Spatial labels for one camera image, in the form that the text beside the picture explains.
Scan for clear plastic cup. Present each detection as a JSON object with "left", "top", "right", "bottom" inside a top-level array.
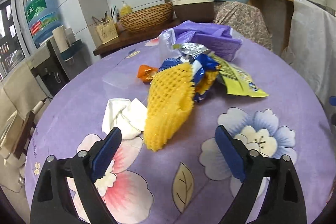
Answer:
[{"left": 102, "top": 66, "right": 143, "bottom": 89}]

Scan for blue snack wrapper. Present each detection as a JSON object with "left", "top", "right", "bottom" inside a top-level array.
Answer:
[{"left": 158, "top": 53, "right": 221, "bottom": 102}]

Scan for yellow foam fruit net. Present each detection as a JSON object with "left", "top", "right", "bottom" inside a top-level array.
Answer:
[{"left": 143, "top": 62, "right": 221, "bottom": 152}]

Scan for orange peel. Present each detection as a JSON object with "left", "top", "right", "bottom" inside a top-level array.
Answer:
[{"left": 137, "top": 65, "right": 158, "bottom": 83}]

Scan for wooden chair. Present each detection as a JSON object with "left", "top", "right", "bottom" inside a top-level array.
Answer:
[{"left": 13, "top": 97, "right": 52, "bottom": 159}]

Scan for purple floral tablecloth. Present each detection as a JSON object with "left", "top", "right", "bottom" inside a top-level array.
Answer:
[{"left": 25, "top": 40, "right": 335, "bottom": 223}]

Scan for crumpled white tissue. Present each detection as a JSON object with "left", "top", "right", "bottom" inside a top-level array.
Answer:
[{"left": 101, "top": 98, "right": 147, "bottom": 140}]

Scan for yellow-green snack bag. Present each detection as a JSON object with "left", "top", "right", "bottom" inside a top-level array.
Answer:
[{"left": 211, "top": 55, "right": 269, "bottom": 98}]

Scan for water dispenser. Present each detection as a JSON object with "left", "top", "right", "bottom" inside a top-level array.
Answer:
[{"left": 29, "top": 36, "right": 88, "bottom": 96}]

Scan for white cloth cover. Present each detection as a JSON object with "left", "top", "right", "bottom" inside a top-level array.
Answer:
[{"left": 281, "top": 0, "right": 335, "bottom": 118}]

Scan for window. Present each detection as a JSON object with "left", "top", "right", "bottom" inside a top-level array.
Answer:
[{"left": 1, "top": 0, "right": 30, "bottom": 81}]

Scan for purple plastic package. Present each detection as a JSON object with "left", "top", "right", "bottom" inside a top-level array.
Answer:
[{"left": 158, "top": 20, "right": 243, "bottom": 61}]

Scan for dark wooden counter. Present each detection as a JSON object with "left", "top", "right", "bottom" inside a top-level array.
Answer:
[{"left": 93, "top": 19, "right": 181, "bottom": 58}]

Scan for beige chopstick holder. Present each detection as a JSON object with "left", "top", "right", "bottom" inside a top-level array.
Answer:
[{"left": 96, "top": 19, "right": 118, "bottom": 44}]

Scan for silver foil wrapper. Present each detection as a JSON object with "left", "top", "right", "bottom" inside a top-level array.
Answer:
[{"left": 173, "top": 42, "right": 212, "bottom": 57}]

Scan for floral cloth cover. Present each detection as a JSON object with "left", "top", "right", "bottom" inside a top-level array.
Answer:
[{"left": 214, "top": 1, "right": 273, "bottom": 51}]

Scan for blue water jug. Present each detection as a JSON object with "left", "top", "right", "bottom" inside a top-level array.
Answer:
[{"left": 25, "top": 0, "right": 63, "bottom": 48}]

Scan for woven basin sink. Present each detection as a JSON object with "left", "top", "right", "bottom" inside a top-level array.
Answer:
[{"left": 120, "top": 2, "right": 174, "bottom": 34}]

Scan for yellow soap bottle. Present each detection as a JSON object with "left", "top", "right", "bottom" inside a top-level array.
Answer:
[{"left": 120, "top": 1, "right": 133, "bottom": 16}]

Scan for brown white rice cooker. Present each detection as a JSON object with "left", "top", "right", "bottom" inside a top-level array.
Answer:
[{"left": 172, "top": 0, "right": 215, "bottom": 23}]

